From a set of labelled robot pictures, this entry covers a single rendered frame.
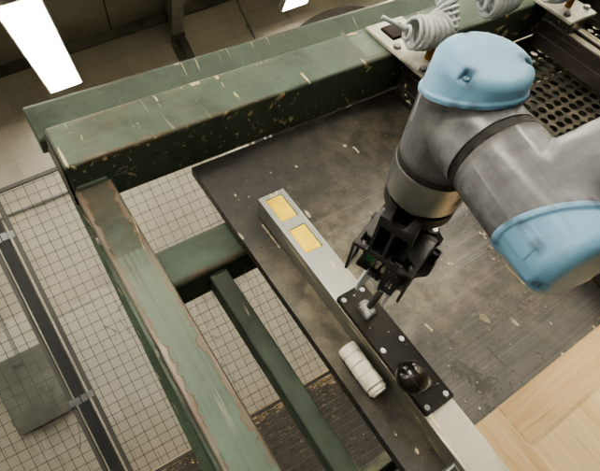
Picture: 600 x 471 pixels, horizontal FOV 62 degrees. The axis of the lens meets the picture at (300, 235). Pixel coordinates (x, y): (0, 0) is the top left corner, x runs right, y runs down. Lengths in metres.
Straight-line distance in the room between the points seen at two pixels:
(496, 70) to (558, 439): 0.55
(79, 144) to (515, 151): 0.67
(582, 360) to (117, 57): 5.46
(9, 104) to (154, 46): 1.56
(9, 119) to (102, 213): 5.02
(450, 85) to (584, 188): 0.11
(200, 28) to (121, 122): 5.16
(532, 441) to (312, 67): 0.72
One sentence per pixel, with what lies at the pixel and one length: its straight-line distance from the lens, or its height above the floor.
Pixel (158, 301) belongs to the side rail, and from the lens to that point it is 0.72.
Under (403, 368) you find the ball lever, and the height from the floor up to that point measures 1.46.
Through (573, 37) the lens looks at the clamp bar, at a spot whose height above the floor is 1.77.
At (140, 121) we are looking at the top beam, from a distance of 0.88.
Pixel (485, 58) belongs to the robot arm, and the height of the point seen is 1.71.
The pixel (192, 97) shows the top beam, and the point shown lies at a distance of 0.92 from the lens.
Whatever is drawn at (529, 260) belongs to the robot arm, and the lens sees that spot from 0.35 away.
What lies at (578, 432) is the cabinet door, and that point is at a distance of 0.82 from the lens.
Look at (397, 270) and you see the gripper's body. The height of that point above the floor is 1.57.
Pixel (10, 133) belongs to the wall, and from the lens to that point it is 5.79.
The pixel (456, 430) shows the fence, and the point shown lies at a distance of 0.72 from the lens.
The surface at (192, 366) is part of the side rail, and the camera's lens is 0.68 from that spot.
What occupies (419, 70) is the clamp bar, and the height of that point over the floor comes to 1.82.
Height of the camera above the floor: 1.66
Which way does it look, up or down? 2 degrees down
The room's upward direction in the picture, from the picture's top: 25 degrees counter-clockwise
